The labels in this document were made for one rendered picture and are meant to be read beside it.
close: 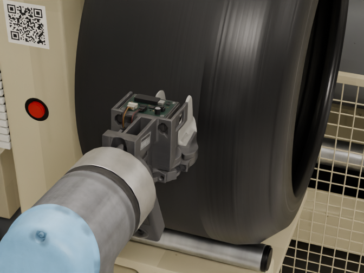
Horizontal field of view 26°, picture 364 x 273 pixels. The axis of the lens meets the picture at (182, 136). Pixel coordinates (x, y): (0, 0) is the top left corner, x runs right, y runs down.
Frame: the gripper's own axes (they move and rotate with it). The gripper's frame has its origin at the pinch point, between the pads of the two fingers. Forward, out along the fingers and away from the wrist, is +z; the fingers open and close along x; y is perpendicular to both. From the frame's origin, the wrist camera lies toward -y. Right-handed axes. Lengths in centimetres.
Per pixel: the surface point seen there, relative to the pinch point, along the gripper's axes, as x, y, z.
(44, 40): 31.1, -1.5, 21.2
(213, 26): -2.0, 11.6, 4.4
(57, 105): 30.0, -13.3, 22.6
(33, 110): 34.6, -15.0, 22.3
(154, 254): 10.0, -35.3, 18.0
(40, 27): 31.6, 0.7, 20.9
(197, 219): -1.0, -17.6, 5.4
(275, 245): -7, -39, 35
